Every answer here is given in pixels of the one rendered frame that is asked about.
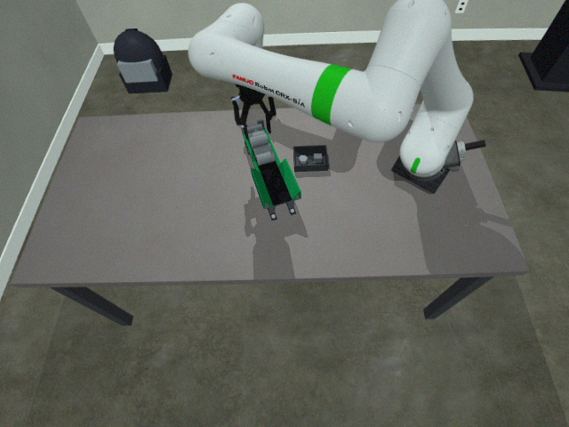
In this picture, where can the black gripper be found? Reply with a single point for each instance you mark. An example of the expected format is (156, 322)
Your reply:
(248, 102)

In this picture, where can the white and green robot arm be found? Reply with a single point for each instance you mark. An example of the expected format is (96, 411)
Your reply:
(374, 105)

